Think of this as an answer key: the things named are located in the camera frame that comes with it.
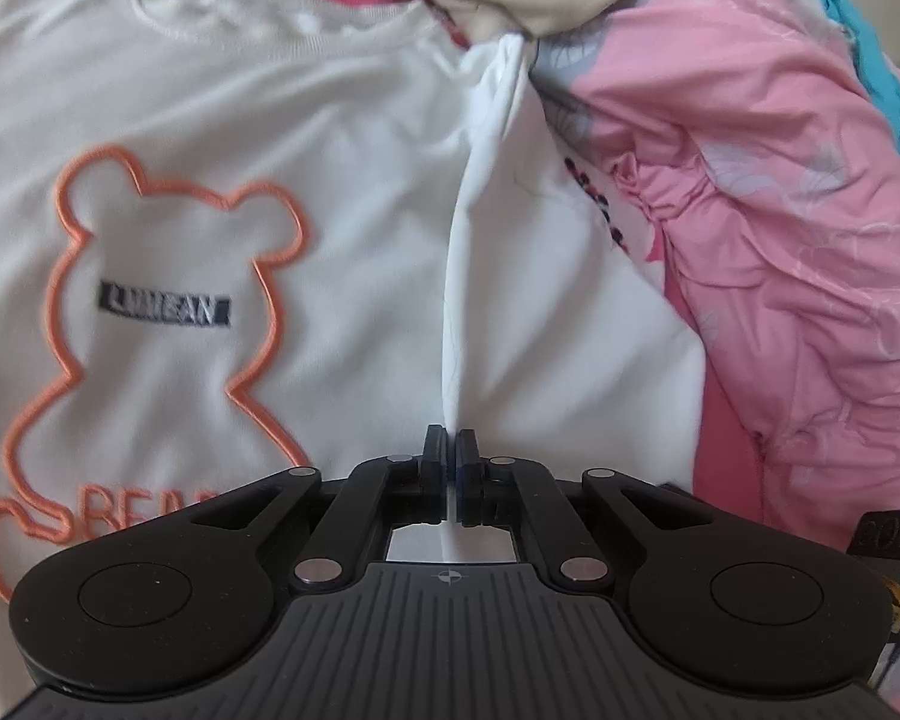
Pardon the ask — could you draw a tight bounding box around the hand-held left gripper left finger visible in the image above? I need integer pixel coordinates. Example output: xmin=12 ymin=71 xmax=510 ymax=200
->
xmin=187 ymin=424 xmax=451 ymax=590

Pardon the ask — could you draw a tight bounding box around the light pink quilt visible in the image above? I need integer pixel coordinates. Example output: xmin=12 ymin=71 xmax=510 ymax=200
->
xmin=529 ymin=0 xmax=900 ymax=541

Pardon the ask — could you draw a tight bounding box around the white sweatshirt with bear outline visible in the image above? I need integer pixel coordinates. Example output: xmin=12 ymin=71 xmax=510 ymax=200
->
xmin=0 ymin=0 xmax=710 ymax=720

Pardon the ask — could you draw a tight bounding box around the pink floral fleece blanket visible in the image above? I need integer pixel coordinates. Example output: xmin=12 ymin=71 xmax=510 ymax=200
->
xmin=0 ymin=0 xmax=766 ymax=511

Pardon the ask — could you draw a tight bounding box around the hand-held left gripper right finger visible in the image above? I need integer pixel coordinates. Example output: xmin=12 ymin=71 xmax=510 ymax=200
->
xmin=450 ymin=427 xmax=713 ymax=590

